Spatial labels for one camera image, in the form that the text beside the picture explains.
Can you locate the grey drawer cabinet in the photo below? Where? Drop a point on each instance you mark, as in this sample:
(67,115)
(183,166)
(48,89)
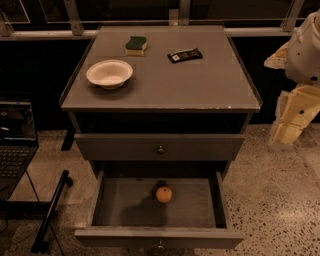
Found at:
(212,95)

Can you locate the black snack bar wrapper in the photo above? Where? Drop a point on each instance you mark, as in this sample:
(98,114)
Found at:
(185,55)

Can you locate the top drawer knob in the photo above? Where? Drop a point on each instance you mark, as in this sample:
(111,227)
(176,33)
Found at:
(160,149)

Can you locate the metal railing frame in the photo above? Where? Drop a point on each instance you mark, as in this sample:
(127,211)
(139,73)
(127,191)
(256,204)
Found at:
(83,18)

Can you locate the black table leg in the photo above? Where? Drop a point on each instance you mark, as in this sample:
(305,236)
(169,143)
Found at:
(48,210)

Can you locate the black laptop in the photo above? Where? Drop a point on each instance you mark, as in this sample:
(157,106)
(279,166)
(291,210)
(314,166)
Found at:
(18,140)

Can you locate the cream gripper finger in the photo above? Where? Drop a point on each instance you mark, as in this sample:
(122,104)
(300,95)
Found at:
(278,59)
(287,133)

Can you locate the white bowl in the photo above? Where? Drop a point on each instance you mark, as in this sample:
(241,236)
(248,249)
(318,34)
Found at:
(109,74)

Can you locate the closed top drawer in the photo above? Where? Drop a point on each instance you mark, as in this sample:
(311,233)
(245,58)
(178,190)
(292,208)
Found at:
(143,147)

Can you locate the green yellow sponge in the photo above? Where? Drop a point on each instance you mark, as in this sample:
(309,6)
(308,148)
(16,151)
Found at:
(136,46)

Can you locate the open middle drawer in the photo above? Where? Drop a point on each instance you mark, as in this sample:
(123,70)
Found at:
(126,213)

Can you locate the middle drawer knob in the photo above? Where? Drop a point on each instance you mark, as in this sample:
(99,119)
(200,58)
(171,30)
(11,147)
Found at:
(160,250)

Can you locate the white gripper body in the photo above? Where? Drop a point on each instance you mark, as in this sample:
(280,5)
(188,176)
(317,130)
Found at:
(304,61)

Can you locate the drawer knob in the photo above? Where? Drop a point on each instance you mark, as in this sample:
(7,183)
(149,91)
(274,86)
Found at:
(160,149)
(160,250)

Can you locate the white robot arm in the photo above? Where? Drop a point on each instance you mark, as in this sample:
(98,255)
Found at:
(300,58)

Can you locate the orange fruit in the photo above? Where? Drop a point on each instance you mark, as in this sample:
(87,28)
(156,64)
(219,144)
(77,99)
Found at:
(164,194)

